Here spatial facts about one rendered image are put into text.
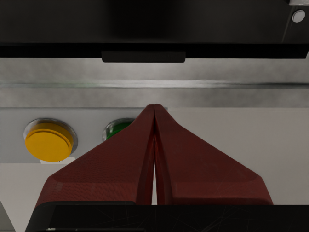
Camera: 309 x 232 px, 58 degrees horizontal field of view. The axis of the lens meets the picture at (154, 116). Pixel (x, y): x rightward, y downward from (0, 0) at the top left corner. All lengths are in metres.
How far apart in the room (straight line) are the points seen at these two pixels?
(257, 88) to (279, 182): 0.29
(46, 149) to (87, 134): 0.04
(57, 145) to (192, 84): 0.13
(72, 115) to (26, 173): 0.25
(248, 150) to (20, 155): 0.30
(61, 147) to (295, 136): 0.32
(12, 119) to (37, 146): 0.03
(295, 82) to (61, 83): 0.19
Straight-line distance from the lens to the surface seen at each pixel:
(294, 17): 0.21
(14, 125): 0.27
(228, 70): 0.22
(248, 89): 0.24
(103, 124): 0.25
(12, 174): 0.49
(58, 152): 0.26
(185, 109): 0.36
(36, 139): 0.26
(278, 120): 0.41
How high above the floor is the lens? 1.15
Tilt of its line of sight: 53 degrees down
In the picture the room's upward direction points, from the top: 179 degrees clockwise
